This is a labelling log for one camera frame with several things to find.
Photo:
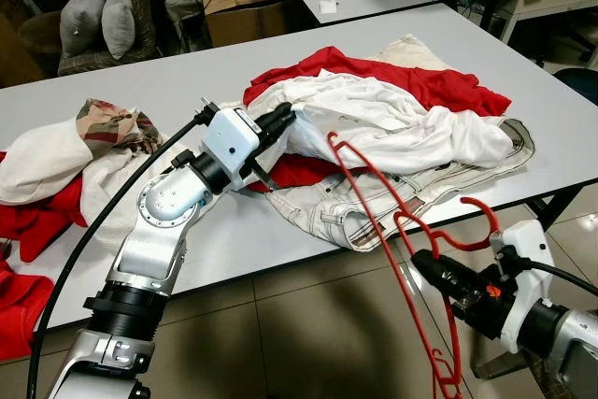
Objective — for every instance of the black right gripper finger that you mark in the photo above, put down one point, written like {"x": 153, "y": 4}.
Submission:
{"x": 437, "y": 282}
{"x": 437, "y": 264}

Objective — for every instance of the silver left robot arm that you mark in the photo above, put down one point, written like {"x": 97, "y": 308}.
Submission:
{"x": 159, "y": 231}

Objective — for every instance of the beige denim garment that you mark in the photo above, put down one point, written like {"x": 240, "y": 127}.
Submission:
{"x": 467, "y": 179}

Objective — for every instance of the brown cardboard box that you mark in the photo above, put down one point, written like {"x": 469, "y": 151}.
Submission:
{"x": 243, "y": 21}

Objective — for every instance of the red shirt white print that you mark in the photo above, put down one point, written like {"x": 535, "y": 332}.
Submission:
{"x": 420, "y": 81}

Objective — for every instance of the cream cloth garment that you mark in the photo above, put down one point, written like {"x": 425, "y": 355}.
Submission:
{"x": 411, "y": 51}

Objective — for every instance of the grey pillow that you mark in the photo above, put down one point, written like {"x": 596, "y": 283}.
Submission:
{"x": 82, "y": 21}
{"x": 119, "y": 21}

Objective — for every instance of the white garment plaid hood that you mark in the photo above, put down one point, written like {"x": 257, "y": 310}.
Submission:
{"x": 42, "y": 161}

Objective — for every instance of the blue round bin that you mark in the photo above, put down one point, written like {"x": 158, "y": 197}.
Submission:
{"x": 579, "y": 86}

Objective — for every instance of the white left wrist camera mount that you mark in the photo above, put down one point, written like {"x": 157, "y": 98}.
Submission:
{"x": 229, "y": 142}

